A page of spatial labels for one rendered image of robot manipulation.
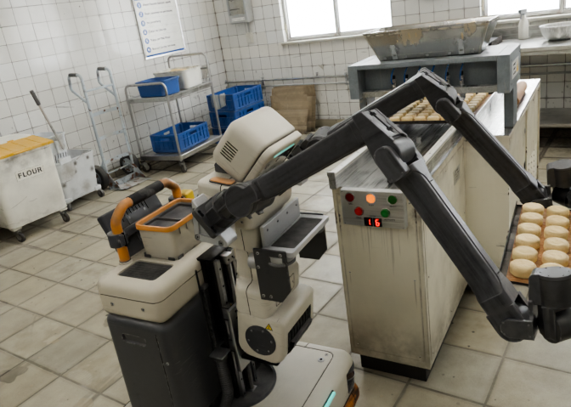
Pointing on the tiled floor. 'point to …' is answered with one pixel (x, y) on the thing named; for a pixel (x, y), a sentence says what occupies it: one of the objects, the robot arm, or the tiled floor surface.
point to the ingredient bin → (28, 182)
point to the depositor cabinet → (506, 203)
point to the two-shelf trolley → (172, 119)
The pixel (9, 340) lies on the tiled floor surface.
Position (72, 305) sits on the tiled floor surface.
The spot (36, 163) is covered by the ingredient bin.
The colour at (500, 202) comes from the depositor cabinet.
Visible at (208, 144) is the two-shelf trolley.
